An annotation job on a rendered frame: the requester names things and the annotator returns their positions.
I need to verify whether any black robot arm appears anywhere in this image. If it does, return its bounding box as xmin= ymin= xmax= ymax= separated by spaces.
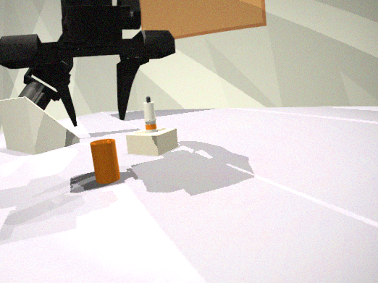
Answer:
xmin=18 ymin=0 xmax=141 ymax=111

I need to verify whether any white marker with orange band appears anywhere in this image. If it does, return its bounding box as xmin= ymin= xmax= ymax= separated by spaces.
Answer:
xmin=143 ymin=96 xmax=157 ymax=132

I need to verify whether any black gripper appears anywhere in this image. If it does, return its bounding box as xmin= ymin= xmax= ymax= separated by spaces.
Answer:
xmin=0 ymin=30 xmax=175 ymax=127

